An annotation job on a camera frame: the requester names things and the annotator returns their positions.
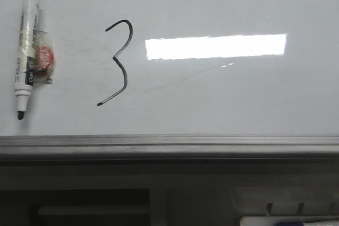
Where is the white whiteboard surface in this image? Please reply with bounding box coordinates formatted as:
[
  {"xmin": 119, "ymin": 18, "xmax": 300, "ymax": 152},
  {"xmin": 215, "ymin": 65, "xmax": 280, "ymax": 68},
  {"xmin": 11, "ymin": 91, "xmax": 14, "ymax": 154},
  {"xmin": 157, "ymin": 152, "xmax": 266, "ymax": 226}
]
[{"xmin": 1, "ymin": 0, "xmax": 338, "ymax": 135}]

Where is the white blue marker in tray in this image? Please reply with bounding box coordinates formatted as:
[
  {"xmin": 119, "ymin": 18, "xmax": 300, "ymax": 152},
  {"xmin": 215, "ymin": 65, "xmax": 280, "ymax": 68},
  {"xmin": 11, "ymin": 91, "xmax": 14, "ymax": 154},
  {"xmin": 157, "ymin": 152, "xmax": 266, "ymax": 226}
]
[{"xmin": 239, "ymin": 215, "xmax": 338, "ymax": 225}]

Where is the aluminium whiteboard frame rail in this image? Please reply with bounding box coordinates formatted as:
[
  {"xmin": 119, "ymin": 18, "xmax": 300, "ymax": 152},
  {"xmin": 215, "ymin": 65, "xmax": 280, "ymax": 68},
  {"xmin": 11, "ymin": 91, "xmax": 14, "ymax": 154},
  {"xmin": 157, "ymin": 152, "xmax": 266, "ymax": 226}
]
[{"xmin": 1, "ymin": 134, "xmax": 338, "ymax": 163}]

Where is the white black whiteboard marker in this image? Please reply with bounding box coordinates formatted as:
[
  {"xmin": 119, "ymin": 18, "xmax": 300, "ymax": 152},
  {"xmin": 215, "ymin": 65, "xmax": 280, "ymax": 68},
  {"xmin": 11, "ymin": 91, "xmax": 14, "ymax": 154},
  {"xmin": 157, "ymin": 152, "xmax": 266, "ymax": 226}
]
[{"xmin": 14, "ymin": 0, "xmax": 55, "ymax": 120}]

